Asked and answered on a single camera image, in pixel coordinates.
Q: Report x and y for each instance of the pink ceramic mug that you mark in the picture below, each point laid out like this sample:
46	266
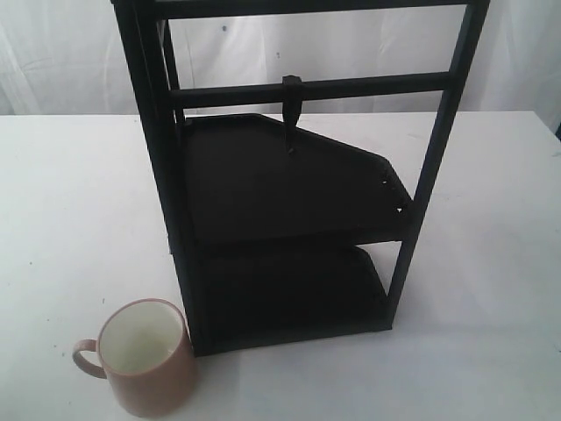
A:
144	351

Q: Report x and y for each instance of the black metal shelf rack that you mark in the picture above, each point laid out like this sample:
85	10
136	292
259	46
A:
270	247

